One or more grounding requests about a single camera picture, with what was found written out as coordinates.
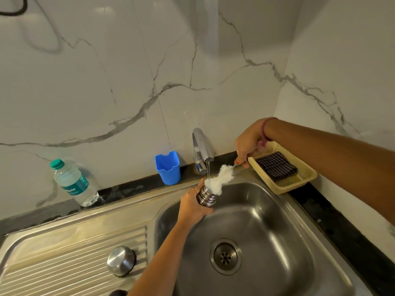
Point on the person's left hand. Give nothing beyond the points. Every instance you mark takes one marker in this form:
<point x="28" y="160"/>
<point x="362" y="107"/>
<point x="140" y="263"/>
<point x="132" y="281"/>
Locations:
<point x="189" y="209"/>

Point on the person's right hand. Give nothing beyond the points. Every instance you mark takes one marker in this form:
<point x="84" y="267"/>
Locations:
<point x="251" y="138"/>

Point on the stainless steel flask body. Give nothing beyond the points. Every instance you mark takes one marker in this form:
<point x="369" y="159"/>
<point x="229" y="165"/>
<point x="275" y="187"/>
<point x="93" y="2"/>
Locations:
<point x="205" y="198"/>

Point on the blue white bottle brush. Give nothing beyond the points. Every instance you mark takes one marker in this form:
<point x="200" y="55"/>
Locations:
<point x="220" y="178"/>

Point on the steel cup cap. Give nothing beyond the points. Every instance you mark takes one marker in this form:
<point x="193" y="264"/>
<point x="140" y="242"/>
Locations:
<point x="120" y="260"/>

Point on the black stopper lid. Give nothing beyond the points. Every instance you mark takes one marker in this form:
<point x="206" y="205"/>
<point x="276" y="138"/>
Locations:
<point x="118" y="293"/>

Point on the person's left forearm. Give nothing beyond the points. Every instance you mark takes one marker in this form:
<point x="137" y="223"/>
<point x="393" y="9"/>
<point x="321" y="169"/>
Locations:
<point x="160" y="265"/>

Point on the person's right forearm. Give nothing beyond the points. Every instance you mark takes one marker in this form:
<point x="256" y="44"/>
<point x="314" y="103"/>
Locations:
<point x="333" y="163"/>

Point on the clear plastic water bottle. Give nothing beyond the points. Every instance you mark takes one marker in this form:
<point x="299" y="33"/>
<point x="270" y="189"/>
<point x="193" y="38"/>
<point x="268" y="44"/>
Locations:
<point x="74" y="183"/>

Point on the dark checked cloth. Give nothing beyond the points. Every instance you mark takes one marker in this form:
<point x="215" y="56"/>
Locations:
<point x="276" y="166"/>

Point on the blue plastic brush holder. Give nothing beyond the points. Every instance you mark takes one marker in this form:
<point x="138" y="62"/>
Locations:
<point x="168" y="172"/>

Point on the chrome faucet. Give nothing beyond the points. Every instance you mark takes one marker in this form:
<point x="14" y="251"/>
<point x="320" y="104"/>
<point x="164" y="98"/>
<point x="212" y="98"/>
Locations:
<point x="202" y="141"/>

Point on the yellow plastic basket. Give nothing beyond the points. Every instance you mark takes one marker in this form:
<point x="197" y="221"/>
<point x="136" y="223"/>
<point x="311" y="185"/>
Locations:
<point x="305" y="175"/>

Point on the stainless steel sink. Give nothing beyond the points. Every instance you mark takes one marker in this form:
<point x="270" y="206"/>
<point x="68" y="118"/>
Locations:
<point x="277" y="243"/>

